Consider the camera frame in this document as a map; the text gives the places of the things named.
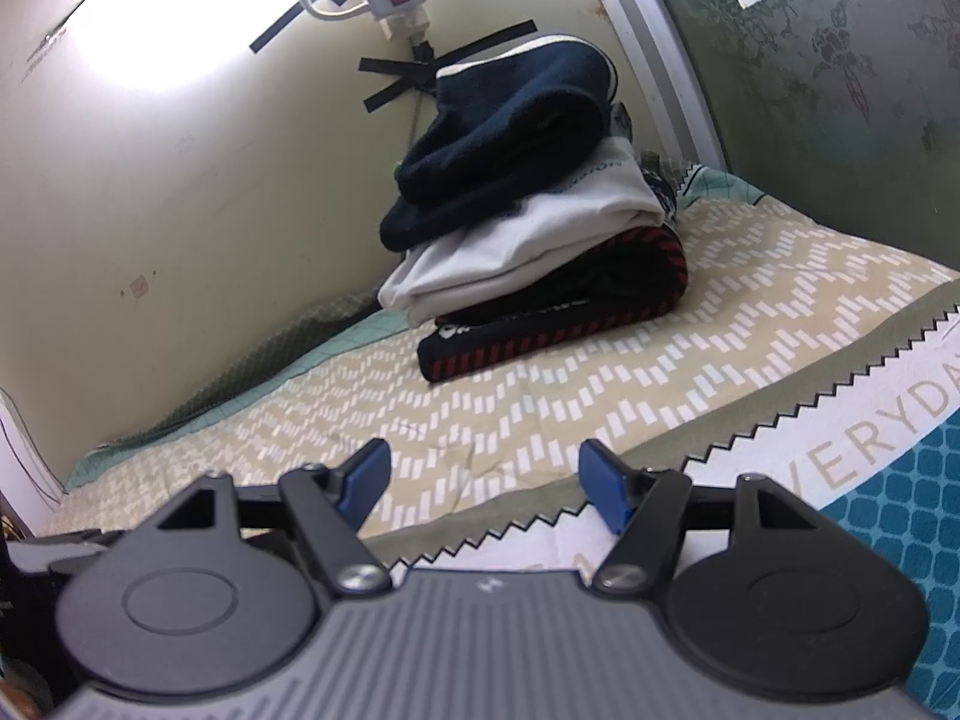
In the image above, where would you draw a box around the navy white striped sweater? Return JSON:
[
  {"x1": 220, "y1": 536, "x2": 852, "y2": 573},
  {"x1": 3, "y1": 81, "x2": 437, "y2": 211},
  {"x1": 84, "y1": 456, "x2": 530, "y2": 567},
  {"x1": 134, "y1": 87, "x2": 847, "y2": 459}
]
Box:
[{"x1": 379, "y1": 34, "x2": 619, "y2": 252}]

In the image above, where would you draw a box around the teal quilted blanket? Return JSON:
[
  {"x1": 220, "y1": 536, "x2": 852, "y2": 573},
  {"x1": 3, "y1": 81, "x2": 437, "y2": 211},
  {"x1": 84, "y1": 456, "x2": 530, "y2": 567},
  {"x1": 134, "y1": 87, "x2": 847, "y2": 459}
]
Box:
[{"x1": 65, "y1": 151, "x2": 766, "y2": 493}]

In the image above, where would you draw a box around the black red folded garment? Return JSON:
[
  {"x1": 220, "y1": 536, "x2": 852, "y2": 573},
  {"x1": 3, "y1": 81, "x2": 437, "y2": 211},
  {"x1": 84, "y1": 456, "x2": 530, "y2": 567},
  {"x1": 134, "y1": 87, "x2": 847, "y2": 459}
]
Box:
[{"x1": 416, "y1": 224, "x2": 688, "y2": 383}]

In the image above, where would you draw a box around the white folded garment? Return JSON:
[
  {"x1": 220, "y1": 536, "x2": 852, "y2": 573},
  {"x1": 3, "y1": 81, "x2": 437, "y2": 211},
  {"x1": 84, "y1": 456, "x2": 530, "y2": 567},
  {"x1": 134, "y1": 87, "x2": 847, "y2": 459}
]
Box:
[{"x1": 377, "y1": 137, "x2": 677, "y2": 325}]

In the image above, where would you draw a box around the sliding window frame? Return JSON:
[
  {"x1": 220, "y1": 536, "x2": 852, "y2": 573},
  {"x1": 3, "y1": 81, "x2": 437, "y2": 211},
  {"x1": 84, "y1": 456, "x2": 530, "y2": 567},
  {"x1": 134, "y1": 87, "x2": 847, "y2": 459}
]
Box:
[{"x1": 604, "y1": 0, "x2": 958, "y2": 265}]

